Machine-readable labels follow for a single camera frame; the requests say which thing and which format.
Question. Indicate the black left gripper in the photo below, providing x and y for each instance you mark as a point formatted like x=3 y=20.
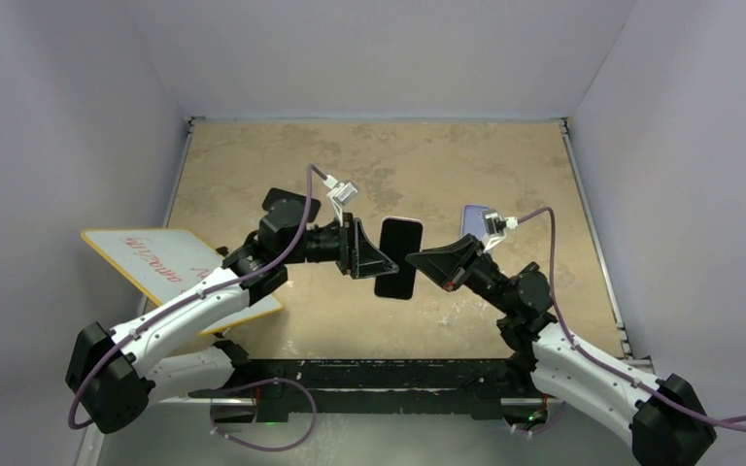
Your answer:
x=357 y=257

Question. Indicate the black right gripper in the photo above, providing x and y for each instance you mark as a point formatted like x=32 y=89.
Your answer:
x=452 y=265

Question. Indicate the purple smartphone with black screen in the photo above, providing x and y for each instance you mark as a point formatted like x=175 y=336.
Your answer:
x=397 y=244

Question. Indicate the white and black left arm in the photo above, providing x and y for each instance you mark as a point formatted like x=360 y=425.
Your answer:
x=116 y=373

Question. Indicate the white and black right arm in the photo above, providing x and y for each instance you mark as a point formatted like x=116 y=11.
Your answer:
x=658 y=419

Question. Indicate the lavender phone case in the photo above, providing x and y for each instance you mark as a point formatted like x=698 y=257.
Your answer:
x=473 y=220

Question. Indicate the black phone on table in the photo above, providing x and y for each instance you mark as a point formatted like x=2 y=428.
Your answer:
x=276 y=195

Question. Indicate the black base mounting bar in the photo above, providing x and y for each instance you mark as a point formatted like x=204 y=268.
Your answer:
x=379 y=386

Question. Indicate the white board with yellow edge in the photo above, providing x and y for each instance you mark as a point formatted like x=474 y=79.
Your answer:
x=160 y=262

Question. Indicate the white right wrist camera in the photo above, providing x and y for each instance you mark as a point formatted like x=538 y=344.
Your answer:
x=497 y=227

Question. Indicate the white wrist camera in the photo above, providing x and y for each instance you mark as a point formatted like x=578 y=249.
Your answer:
x=497 y=227
x=340 y=194

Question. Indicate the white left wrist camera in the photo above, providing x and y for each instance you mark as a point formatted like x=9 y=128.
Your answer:
x=340 y=194

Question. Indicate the aluminium frame rail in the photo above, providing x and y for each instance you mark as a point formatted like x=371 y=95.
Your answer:
x=180 y=399

